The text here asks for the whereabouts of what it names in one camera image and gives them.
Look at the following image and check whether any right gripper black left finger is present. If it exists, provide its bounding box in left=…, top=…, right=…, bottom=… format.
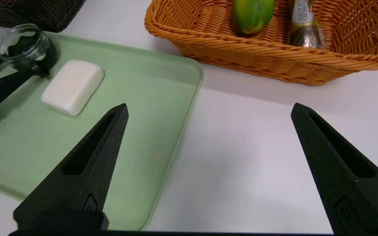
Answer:
left=13, top=103, right=129, bottom=230

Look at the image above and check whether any orange wicker basket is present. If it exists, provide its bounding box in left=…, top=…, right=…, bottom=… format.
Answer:
left=144, top=0, right=378, bottom=87

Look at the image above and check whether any green lime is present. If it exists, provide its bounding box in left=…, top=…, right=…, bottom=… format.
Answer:
left=231, top=0, right=277, bottom=35

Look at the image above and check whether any light green plastic tray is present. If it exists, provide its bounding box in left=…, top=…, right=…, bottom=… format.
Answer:
left=0, top=31, right=204, bottom=231

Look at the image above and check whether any glass cup with black handle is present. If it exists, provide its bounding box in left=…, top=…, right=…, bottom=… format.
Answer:
left=0, top=24, right=58, bottom=78

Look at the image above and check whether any white soap bar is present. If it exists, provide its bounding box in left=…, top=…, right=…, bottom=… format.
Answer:
left=41, top=60, right=105, bottom=116

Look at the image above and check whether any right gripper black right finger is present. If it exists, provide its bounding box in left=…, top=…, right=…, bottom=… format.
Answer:
left=291, top=103, right=378, bottom=236

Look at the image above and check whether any dark brown wicker basket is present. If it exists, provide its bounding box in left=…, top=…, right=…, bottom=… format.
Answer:
left=0, top=0, right=86, bottom=33

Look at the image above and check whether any chocolate ball pack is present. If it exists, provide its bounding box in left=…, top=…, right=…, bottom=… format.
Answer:
left=287, top=0, right=327, bottom=49

